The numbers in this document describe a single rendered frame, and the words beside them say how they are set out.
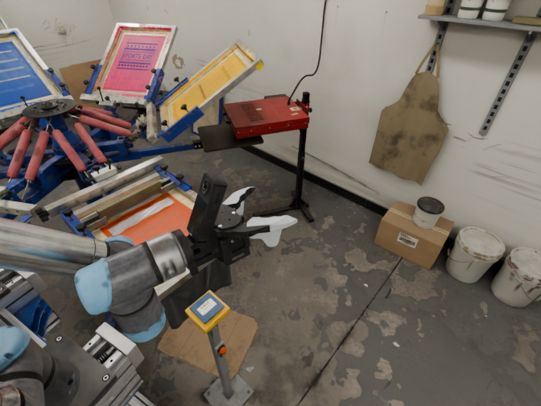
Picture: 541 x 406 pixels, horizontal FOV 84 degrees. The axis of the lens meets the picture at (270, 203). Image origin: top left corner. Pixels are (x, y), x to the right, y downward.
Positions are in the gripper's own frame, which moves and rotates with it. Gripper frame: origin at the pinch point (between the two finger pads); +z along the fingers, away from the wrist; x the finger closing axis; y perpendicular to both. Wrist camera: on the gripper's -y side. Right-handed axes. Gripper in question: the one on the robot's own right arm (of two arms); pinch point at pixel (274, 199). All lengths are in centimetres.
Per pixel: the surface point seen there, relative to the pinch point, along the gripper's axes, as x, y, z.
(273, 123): -136, 40, 90
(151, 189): -117, 49, -7
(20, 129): -191, 19, -57
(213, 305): -38, 66, -8
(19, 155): -178, 31, -63
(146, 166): -142, 45, -2
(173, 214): -101, 59, -2
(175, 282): -56, 62, -17
